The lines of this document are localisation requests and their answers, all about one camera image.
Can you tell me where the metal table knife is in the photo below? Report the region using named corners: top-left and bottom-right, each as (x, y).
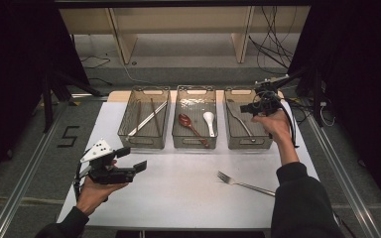
top-left (226, 98), bottom-right (256, 144)

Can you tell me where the thin black floor cable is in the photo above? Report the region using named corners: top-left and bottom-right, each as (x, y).
top-left (78, 54), bottom-right (112, 70)

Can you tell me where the metal fork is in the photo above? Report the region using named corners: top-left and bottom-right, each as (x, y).
top-left (216, 170), bottom-right (277, 198)

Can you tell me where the smoky transparent plastic bin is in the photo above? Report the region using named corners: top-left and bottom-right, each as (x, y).
top-left (222, 85), bottom-right (277, 151)
top-left (171, 84), bottom-right (219, 150)
top-left (117, 85), bottom-right (172, 150)

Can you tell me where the light wooden desk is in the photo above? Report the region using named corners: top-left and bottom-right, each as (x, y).
top-left (59, 6), bottom-right (312, 65)

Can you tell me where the person's left hand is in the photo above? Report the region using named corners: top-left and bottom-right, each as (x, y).
top-left (75, 177), bottom-right (128, 216)

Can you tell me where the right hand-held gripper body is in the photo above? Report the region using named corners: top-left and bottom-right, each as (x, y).
top-left (253, 74), bottom-right (291, 117)

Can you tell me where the brown wooden spoon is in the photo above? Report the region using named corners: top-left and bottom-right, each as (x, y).
top-left (178, 112), bottom-right (210, 149)

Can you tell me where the brown wooden chopstick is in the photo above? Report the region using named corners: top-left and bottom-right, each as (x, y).
top-left (150, 97), bottom-right (162, 138)

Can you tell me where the bundle of black cables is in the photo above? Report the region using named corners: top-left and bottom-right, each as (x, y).
top-left (247, 5), bottom-right (300, 75)

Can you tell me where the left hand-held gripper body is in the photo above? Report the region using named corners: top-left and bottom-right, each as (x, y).
top-left (79, 138), bottom-right (136, 185)

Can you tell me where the aluminium floor rail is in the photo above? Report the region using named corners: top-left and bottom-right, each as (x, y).
top-left (305, 111), bottom-right (381, 238)
top-left (0, 100), bottom-right (68, 238)

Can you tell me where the person's right hand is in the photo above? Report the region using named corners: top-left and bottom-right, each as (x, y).
top-left (251, 110), bottom-right (294, 144)

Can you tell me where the black metal stand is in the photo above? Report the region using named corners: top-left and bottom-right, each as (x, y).
top-left (40, 67), bottom-right (104, 134)
top-left (271, 59), bottom-right (325, 129)

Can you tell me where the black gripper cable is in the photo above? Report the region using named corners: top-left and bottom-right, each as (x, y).
top-left (261, 88), bottom-right (300, 149)
top-left (73, 152), bottom-right (92, 201)

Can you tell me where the white ceramic spoon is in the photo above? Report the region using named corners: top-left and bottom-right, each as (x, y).
top-left (201, 111), bottom-right (217, 139)

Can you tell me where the white floor cable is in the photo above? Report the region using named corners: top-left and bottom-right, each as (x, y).
top-left (120, 61), bottom-right (155, 87)

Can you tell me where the white chopstick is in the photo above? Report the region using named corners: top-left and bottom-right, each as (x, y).
top-left (129, 102), bottom-right (169, 138)
top-left (127, 100), bottom-right (168, 137)

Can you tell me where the dark curtain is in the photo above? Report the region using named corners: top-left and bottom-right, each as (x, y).
top-left (0, 0), bottom-right (91, 187)
top-left (287, 0), bottom-right (381, 207)

